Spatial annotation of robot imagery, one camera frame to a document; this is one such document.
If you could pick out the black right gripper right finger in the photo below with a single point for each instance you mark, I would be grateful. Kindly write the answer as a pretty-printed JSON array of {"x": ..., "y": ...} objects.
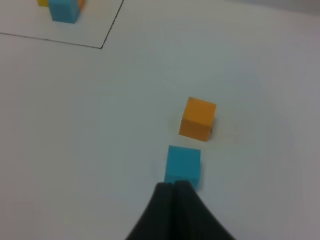
[{"x": 191, "y": 218}]

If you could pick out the template blue cube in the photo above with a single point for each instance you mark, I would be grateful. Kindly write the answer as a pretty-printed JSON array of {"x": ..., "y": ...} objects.
[{"x": 64, "y": 11}]

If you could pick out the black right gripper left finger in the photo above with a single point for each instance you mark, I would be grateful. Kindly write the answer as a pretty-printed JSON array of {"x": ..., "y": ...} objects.
[{"x": 156, "y": 221}]

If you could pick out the template yellow cube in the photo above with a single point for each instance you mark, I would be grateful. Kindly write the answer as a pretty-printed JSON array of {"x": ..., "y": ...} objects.
[{"x": 42, "y": 3}]

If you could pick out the template orange cube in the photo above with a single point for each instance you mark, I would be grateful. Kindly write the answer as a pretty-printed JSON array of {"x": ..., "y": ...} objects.
[{"x": 81, "y": 4}]

